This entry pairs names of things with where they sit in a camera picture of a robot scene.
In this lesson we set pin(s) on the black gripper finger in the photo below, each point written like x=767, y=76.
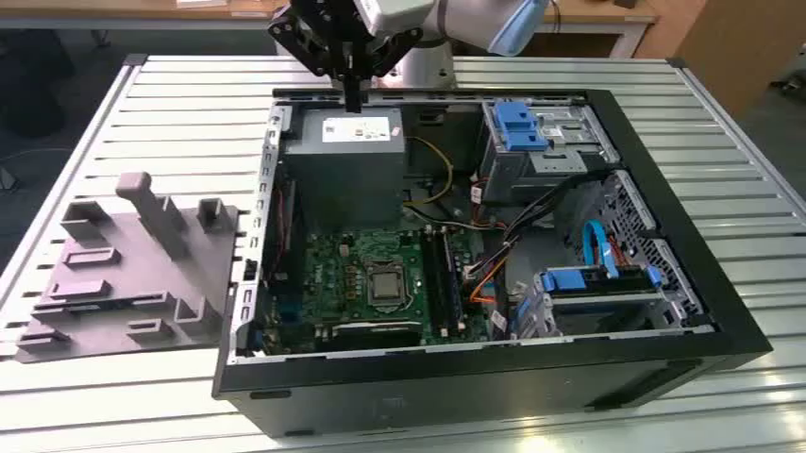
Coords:
x=394, y=52
x=302, y=47

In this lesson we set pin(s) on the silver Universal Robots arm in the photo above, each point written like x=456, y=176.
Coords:
x=460, y=19

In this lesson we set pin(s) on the black RAM slot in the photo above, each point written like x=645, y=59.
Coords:
x=432, y=283

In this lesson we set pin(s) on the wooden desk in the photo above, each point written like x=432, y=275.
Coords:
x=158, y=11

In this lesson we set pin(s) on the blue plastic disk carrier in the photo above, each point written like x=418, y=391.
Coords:
x=520, y=127

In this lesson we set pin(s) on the grey power supply unit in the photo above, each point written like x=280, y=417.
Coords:
x=341, y=179

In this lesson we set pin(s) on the silver metal drive cage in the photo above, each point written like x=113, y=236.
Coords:
x=566, y=165

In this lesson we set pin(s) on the metal CPU socket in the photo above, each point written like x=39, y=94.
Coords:
x=385, y=264

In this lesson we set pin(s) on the silver CPU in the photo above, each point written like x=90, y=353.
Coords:
x=386, y=287

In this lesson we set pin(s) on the green motherboard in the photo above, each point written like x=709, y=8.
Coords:
x=328, y=283

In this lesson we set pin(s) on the wooden cabinet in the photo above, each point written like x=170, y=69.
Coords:
x=744, y=47

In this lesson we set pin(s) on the hard disk in blue carrier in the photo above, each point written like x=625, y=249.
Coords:
x=570, y=280

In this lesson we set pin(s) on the grey plastic parts rack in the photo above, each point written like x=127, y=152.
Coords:
x=139, y=283

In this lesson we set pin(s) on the black graphics card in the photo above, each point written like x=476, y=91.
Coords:
x=372, y=337

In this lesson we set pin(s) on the silver metal disk bay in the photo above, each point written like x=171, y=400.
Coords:
x=605, y=298

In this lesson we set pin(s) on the black open PC case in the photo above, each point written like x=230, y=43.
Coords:
x=441, y=391

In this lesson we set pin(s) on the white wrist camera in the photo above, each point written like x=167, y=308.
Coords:
x=397, y=14

